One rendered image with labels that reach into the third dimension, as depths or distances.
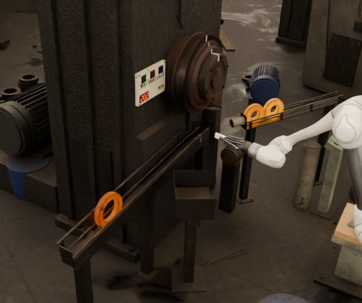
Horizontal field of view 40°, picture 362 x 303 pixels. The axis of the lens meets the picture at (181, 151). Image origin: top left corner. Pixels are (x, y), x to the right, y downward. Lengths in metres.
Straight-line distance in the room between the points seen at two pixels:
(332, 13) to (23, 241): 3.70
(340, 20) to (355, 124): 3.02
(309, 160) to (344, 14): 2.20
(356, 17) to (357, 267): 2.85
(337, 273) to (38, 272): 1.83
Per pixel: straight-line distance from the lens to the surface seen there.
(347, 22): 5.37
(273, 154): 2.89
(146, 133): 2.77
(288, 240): 3.48
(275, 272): 3.23
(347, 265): 3.21
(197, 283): 3.08
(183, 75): 2.73
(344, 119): 2.48
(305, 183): 3.64
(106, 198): 2.45
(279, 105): 3.50
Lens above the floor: 2.21
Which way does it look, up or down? 31 degrees down
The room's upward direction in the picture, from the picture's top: 2 degrees clockwise
